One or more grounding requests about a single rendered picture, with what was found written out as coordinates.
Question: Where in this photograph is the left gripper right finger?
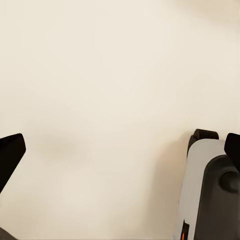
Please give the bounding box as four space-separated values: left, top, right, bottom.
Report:
224 133 240 173

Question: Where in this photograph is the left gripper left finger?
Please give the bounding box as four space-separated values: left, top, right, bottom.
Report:
0 133 26 193

